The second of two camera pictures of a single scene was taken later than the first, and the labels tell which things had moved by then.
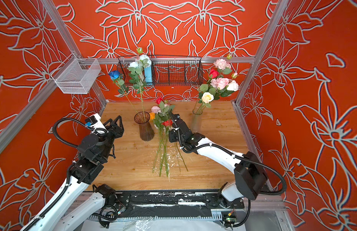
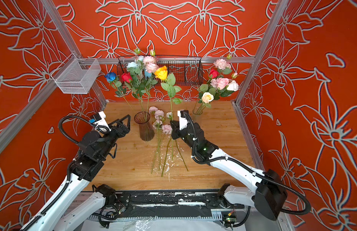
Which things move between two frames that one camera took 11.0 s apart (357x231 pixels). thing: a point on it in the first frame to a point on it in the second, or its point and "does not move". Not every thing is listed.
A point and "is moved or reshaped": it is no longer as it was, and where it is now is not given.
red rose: (159, 100) to (127, 78)
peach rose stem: (206, 98) does not move
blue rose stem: (115, 75) is moved or reshaped
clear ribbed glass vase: (196, 120) does not move
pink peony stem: (156, 109) to (150, 65)
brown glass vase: (146, 132) does not move
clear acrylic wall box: (76, 75) does not move
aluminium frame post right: (279, 8) does not move
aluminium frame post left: (97, 89) does not move
